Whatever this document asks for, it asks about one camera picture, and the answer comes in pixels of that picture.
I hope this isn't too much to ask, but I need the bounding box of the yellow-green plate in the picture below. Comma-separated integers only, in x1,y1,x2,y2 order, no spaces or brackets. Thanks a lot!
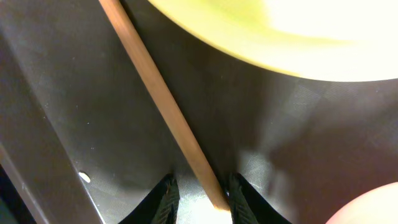
151,0,397,82

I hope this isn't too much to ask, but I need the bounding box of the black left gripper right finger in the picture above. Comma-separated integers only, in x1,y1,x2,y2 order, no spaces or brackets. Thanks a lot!
228,173,290,224

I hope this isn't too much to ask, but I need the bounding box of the dark brown serving tray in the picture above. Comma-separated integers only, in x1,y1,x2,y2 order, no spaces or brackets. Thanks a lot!
1,1,397,223

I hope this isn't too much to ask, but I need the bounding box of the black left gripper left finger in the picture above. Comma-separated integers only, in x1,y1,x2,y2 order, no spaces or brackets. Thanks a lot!
119,174,180,224

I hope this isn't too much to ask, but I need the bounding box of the white bowl with food residue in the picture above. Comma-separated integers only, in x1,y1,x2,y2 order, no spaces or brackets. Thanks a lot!
326,182,397,224

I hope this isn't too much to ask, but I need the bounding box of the wooden chopstick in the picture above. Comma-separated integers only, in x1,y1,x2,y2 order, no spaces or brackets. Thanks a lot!
99,0,230,212

